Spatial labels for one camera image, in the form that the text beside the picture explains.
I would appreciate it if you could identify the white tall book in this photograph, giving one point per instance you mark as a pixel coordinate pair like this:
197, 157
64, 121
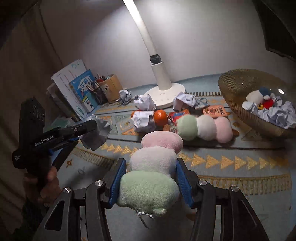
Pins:
62, 80

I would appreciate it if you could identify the paper ball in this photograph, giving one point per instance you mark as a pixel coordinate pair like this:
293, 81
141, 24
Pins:
96, 138

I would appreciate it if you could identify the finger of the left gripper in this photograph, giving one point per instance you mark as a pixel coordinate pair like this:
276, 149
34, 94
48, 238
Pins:
78, 130
60, 152

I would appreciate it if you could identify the small plush in basket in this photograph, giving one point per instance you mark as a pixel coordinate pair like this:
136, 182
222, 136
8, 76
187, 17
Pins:
262, 98

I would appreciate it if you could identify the woven wicker basket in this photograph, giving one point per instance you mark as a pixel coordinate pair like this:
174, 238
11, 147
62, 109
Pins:
236, 84

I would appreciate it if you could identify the orange tangerine right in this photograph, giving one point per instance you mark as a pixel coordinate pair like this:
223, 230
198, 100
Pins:
160, 118

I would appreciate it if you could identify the white desk lamp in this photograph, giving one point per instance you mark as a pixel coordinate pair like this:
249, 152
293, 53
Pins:
165, 92

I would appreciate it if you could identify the blue cover workbook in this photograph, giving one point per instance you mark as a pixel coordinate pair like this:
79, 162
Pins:
80, 88

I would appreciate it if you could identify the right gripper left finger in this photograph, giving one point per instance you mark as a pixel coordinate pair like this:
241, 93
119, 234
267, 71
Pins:
62, 221

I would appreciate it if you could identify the crumpled paper near holder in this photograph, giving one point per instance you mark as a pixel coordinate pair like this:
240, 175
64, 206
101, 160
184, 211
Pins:
125, 97

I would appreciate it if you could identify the person left hand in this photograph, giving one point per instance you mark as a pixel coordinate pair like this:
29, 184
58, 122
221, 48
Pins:
42, 191

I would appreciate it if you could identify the crumpled paper right centre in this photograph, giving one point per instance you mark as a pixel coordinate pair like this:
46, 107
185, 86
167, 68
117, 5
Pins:
183, 99

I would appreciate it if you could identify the orange red card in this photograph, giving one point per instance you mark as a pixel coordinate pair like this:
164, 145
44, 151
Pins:
215, 111

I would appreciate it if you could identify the red snack packet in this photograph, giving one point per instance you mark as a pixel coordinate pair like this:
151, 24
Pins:
174, 116

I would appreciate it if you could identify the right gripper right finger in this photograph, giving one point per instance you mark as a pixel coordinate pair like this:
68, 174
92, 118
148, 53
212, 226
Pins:
238, 219

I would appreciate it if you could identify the crumpled papers in basket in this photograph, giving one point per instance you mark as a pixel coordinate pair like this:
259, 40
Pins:
281, 115

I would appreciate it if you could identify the three-colour dango plush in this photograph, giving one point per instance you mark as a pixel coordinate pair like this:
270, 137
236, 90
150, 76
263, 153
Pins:
149, 187

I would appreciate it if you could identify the crumpled paper by tangerines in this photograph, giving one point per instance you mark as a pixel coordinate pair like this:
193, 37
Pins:
143, 122

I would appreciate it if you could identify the bamboo pen holder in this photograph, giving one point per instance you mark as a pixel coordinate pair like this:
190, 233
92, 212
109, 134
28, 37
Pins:
111, 88

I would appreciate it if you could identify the stack of books left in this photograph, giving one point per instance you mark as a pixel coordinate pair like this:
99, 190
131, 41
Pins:
68, 115

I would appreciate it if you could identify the crumpled paper on lamp base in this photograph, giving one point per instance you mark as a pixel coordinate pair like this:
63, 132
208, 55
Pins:
144, 103

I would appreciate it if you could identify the patterned blue rug mat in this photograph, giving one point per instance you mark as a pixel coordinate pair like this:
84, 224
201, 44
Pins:
263, 168

